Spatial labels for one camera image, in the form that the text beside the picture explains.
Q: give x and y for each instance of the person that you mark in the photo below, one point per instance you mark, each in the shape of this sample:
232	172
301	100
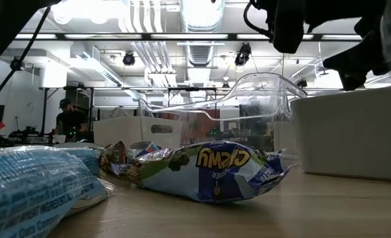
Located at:
70	120

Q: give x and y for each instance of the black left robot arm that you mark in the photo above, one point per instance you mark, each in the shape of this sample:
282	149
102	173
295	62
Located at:
4	20

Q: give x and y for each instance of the blue red granola bar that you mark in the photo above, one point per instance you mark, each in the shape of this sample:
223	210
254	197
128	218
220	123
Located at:
151	147

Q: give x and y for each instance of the black ceiling spotlight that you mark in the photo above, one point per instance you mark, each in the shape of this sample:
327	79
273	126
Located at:
302	82
128	59
242	54

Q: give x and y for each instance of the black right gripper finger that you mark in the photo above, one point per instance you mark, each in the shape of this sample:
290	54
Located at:
364	59

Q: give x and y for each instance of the linear ceiling light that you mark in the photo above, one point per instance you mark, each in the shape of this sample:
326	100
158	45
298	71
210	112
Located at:
189	36

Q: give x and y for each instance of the black workbench frame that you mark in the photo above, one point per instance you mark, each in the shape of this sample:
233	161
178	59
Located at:
45	112

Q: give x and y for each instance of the grey plastic tray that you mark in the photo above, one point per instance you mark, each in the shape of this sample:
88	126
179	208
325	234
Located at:
347	132

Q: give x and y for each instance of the clear plastic bin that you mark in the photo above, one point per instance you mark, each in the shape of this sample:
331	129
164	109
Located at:
248	99

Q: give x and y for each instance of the brown snack wrapper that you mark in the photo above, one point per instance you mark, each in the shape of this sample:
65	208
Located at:
83	160

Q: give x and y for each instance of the blue orange granola bar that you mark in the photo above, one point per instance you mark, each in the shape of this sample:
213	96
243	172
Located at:
23	188

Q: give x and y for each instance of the silver ventilation duct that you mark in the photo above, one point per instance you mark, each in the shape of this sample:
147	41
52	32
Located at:
200	33

